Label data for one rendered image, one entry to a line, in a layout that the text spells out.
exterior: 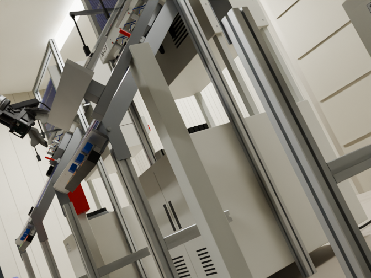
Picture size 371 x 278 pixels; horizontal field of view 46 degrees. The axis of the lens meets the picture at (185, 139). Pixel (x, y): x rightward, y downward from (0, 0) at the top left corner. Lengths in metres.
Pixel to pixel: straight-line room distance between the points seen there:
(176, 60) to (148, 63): 0.91
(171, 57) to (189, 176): 1.11
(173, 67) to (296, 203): 0.89
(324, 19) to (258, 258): 2.92
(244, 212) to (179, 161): 0.51
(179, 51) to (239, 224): 0.91
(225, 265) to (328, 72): 3.20
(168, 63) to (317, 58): 2.25
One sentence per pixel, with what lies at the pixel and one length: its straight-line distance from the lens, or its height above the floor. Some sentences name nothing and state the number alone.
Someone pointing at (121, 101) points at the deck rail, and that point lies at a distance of 1.53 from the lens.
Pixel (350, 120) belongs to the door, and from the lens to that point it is 4.12.
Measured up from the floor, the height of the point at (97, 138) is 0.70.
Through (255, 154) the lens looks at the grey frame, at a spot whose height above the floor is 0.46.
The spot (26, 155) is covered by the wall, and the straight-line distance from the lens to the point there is 6.22.
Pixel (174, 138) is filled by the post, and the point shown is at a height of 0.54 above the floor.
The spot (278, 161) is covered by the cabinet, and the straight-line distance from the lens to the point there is 1.75.
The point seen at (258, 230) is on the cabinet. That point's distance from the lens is 1.61.
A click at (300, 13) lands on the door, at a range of 4.31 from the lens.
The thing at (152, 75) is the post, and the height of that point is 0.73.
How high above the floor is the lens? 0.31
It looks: 11 degrees up
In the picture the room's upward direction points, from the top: 24 degrees counter-clockwise
